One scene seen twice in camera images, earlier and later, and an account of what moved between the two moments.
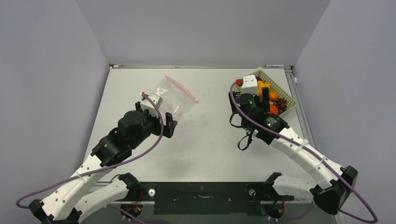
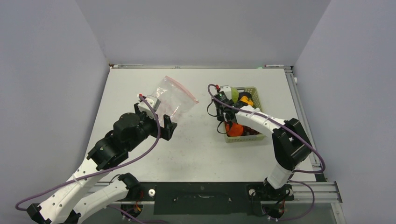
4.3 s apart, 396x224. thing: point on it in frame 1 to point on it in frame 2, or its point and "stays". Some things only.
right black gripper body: x=235 y=110 to x=220 y=116
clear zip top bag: x=176 y=99 stays
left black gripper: x=154 y=119 stays
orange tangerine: x=273 y=109 to x=236 y=130
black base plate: x=204 y=198 stays
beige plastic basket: x=281 y=93 to x=257 y=104
